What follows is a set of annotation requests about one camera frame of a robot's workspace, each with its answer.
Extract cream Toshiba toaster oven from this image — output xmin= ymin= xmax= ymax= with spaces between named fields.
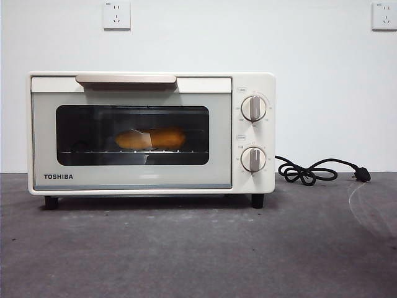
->
xmin=27 ymin=71 xmax=276 ymax=209

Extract oven door with glass window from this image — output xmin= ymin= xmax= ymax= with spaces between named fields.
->
xmin=30 ymin=73 xmax=233 ymax=190

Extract yellow corn cob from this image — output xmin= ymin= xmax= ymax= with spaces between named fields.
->
xmin=114 ymin=125 xmax=187 ymax=150

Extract cream oven knob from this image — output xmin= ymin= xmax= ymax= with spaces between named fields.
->
xmin=241 ymin=95 xmax=268 ymax=122
xmin=241 ymin=147 xmax=267 ymax=173

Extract white wall socket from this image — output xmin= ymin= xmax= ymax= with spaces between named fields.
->
xmin=103 ymin=1 xmax=132 ymax=30
xmin=372 ymin=1 xmax=397 ymax=31

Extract metal wire oven rack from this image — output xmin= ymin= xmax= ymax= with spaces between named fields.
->
xmin=58 ymin=149 xmax=208 ymax=155

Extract black power cable with plug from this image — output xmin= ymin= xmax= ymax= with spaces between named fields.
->
xmin=274 ymin=155 xmax=372 ymax=184

